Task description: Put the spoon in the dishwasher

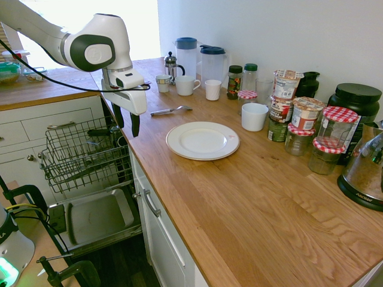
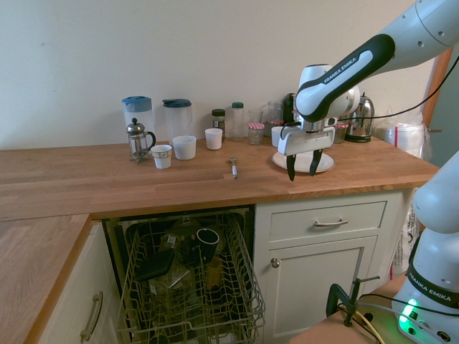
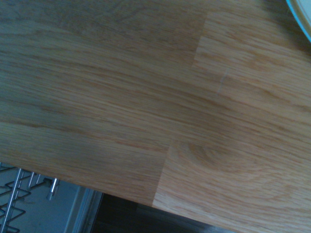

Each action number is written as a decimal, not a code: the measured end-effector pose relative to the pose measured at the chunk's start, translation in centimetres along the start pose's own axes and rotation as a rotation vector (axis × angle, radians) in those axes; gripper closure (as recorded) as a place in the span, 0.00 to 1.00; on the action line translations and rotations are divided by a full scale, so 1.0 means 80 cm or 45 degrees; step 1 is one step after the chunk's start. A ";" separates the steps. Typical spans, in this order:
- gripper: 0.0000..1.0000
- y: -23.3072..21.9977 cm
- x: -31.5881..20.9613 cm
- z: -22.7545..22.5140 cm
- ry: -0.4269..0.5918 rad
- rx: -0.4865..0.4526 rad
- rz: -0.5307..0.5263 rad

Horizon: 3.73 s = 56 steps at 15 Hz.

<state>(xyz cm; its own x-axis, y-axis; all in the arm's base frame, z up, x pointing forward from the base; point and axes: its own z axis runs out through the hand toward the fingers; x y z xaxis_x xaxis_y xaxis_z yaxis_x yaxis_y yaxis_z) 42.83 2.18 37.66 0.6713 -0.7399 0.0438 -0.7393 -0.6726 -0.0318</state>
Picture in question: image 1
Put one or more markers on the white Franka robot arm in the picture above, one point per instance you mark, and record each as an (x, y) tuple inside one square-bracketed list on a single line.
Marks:
[(98, 39)]

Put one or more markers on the white ribbed cup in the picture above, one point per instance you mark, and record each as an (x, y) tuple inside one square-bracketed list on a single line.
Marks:
[(213, 89)]

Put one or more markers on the black shaker bottle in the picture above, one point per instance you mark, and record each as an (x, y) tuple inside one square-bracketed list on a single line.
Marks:
[(309, 85)]

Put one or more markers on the yoghurt cup brown lid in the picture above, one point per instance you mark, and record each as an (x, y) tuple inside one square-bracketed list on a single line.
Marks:
[(306, 115)]

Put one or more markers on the wide white mug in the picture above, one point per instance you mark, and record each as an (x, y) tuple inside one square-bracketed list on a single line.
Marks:
[(185, 86)]

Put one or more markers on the white red yoghurt cup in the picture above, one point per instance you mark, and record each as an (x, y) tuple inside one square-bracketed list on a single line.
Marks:
[(285, 85)]

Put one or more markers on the small white patterned cup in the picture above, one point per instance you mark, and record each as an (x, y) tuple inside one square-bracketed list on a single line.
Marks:
[(163, 83)]

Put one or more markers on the white corner cabinet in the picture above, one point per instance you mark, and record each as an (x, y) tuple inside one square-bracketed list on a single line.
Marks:
[(30, 119)]

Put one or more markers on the white base cabinet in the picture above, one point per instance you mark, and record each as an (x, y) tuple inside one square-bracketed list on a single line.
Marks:
[(167, 239)]

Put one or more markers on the round silver cabinet knob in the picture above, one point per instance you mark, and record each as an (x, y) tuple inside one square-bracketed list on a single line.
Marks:
[(40, 155), (136, 195), (30, 157)]

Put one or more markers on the white round dinner plate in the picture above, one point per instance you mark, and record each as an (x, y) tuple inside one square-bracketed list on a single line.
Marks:
[(203, 140)]

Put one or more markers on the glass French press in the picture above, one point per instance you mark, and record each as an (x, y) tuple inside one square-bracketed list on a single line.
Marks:
[(171, 67)]

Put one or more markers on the silver metal spoon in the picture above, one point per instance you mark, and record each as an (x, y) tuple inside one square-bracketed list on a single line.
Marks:
[(163, 112)]

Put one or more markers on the short pitcher dark blue lid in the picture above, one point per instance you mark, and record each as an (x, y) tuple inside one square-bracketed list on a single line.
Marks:
[(213, 67)]

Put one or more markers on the glass jar red checked lid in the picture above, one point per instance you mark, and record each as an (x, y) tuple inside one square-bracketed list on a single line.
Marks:
[(324, 160), (297, 142), (247, 95), (336, 128)]

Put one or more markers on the open dishwasher door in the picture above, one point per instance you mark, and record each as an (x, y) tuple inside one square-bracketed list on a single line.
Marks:
[(98, 212)]

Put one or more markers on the steel electric kettle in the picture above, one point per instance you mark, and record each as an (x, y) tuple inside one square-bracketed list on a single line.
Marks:
[(363, 170)]

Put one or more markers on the black C-clamp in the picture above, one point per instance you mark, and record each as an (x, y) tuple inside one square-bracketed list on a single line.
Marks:
[(77, 269), (28, 191)]

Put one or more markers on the clear spice jar green lid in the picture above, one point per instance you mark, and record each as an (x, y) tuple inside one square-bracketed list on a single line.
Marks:
[(250, 76)]

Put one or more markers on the glass container clear lid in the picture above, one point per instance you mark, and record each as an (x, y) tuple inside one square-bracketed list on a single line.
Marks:
[(34, 75)]

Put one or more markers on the food container red lid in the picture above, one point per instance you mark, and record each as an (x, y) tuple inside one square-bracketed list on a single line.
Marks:
[(15, 55)]

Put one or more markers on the clear drinking glass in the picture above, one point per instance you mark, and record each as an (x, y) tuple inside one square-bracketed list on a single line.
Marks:
[(264, 89)]

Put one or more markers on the dark green tub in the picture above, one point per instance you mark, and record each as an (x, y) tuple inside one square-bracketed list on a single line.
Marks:
[(276, 131)]

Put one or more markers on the plain white mug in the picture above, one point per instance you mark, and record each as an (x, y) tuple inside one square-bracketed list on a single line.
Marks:
[(253, 118)]

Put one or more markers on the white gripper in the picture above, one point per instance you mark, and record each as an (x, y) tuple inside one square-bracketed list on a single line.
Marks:
[(131, 100)]

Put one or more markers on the large black powder tub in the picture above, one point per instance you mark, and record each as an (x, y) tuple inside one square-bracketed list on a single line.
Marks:
[(356, 98)]

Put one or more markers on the tall pitcher light blue lid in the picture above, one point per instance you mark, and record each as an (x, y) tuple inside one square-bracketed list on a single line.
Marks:
[(186, 56)]

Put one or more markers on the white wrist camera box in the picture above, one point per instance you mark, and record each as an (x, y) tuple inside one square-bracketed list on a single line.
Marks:
[(127, 78)]

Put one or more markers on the dark spice jar black lid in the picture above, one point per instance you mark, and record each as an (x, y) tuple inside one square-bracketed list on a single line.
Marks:
[(234, 82)]

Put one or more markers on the food container green lid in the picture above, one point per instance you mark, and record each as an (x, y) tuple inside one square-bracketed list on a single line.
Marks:
[(9, 73)]

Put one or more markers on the red brown ice cream cup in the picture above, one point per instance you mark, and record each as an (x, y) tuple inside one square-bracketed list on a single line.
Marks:
[(280, 110)]

